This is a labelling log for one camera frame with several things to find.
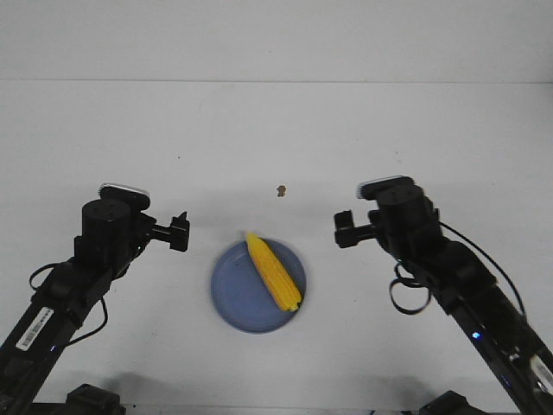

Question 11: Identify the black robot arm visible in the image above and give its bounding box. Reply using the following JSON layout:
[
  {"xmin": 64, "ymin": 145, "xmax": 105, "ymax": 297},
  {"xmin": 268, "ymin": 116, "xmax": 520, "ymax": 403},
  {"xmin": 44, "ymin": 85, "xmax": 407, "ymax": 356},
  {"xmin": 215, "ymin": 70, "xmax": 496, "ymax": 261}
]
[
  {"xmin": 1, "ymin": 199, "xmax": 190, "ymax": 414},
  {"xmin": 334, "ymin": 176, "xmax": 552, "ymax": 414}
]

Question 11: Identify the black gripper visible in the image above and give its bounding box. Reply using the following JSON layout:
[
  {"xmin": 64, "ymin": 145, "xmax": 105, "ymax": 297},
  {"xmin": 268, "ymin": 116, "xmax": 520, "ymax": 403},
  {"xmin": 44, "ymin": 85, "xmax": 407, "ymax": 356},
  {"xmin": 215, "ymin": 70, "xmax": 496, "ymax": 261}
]
[
  {"xmin": 74, "ymin": 197, "xmax": 189, "ymax": 277},
  {"xmin": 334, "ymin": 184, "xmax": 441, "ymax": 261}
]

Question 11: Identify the small brown table mark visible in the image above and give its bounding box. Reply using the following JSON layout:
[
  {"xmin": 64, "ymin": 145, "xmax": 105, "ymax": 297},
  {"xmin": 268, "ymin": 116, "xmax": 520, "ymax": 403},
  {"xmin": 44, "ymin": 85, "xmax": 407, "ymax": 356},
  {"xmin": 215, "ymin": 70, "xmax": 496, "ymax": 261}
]
[{"xmin": 276, "ymin": 184, "xmax": 287, "ymax": 198}]

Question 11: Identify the yellow corn cob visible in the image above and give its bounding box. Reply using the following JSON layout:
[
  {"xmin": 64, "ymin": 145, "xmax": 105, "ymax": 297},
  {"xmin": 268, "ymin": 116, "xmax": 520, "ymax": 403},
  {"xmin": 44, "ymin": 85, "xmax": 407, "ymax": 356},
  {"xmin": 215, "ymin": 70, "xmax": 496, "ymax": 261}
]
[{"xmin": 245, "ymin": 232, "xmax": 302, "ymax": 312}]

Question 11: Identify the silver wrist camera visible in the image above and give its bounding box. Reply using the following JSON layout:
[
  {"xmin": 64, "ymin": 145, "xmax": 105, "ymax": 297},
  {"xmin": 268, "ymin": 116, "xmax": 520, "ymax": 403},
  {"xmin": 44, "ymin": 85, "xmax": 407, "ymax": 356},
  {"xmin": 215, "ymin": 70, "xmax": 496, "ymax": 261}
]
[
  {"xmin": 356, "ymin": 176, "xmax": 415, "ymax": 201},
  {"xmin": 99, "ymin": 182, "xmax": 150, "ymax": 211}
]

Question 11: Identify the blue round plate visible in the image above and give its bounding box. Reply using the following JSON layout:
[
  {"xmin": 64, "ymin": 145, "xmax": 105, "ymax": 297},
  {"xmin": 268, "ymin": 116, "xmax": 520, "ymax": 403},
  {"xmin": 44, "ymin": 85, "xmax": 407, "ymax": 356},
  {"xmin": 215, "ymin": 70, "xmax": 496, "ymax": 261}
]
[{"xmin": 210, "ymin": 240, "xmax": 299, "ymax": 335}]

